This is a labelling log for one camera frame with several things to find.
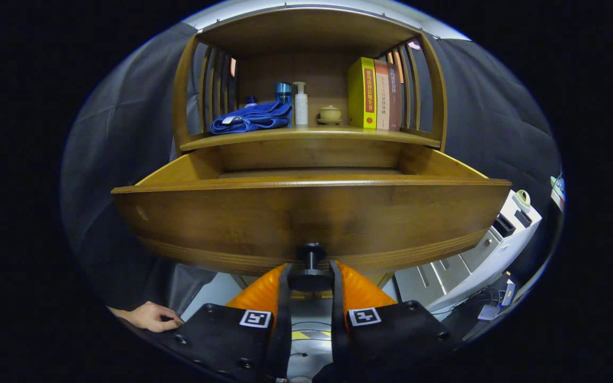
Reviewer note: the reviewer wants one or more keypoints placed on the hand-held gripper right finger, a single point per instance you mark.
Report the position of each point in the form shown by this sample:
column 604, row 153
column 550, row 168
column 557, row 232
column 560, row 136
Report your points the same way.
column 338, row 330

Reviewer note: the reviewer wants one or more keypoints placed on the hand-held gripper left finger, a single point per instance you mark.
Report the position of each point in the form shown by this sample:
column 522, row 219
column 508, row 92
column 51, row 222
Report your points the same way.
column 284, row 330

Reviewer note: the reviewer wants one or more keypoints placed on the wooden drawer with black knob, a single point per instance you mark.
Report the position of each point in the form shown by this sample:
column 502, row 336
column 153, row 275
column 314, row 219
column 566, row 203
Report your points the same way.
column 312, row 213

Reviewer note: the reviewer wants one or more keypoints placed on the white side cabinet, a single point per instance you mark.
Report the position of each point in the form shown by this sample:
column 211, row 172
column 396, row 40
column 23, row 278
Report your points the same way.
column 477, row 266

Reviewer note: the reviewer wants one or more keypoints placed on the wooden cabinet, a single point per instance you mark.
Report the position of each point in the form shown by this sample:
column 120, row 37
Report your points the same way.
column 306, row 32

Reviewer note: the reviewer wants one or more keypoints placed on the white charger block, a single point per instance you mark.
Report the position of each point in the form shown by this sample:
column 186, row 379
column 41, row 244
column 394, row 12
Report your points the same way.
column 508, row 292

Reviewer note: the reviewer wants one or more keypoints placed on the blue folded towel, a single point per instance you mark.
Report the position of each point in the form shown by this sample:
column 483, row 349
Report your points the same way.
column 253, row 117

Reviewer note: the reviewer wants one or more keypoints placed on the small black flat item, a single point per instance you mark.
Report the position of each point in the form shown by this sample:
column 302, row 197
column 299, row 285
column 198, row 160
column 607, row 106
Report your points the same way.
column 523, row 218

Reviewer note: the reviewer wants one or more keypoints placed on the yellow lidded tea cup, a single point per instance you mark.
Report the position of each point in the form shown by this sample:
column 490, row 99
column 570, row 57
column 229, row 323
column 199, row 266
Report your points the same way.
column 330, row 113

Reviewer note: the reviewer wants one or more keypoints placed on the white pump bottle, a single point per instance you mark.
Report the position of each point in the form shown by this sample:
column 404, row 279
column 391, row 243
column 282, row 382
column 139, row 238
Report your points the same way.
column 301, row 109

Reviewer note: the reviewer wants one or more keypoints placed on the small white blue-capped bottle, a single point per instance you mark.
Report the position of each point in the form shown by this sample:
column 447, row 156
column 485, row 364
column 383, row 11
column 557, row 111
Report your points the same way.
column 250, row 100

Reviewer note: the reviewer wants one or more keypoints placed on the orange and white book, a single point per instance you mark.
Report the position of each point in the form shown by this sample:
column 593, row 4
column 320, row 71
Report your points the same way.
column 382, row 101

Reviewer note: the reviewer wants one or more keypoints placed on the yellow book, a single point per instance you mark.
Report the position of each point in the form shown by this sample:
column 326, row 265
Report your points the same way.
column 359, row 96

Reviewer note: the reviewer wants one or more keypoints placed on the brown book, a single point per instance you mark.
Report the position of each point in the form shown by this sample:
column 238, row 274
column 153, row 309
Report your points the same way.
column 395, row 101

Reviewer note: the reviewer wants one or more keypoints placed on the teal blue bottle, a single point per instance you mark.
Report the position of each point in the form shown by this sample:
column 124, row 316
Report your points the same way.
column 283, row 93

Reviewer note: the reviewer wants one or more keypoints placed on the black backdrop cloth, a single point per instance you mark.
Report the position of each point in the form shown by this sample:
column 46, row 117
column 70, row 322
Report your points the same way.
column 498, row 133

